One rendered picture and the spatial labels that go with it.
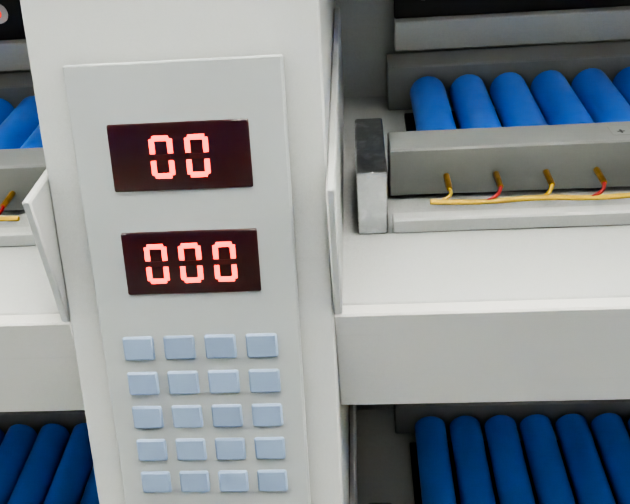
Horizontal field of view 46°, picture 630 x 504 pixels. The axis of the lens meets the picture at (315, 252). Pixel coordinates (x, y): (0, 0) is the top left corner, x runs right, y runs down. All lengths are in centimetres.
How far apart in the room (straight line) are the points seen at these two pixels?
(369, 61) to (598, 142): 16
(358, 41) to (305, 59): 20
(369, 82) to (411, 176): 14
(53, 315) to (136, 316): 3
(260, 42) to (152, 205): 6
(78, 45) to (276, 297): 10
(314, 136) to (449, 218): 8
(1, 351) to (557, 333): 20
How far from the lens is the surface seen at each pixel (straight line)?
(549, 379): 29
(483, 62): 40
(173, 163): 24
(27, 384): 31
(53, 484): 45
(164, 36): 25
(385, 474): 45
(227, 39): 24
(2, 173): 34
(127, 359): 27
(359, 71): 44
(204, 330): 26
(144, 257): 25
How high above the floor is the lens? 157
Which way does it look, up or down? 17 degrees down
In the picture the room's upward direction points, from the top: 3 degrees counter-clockwise
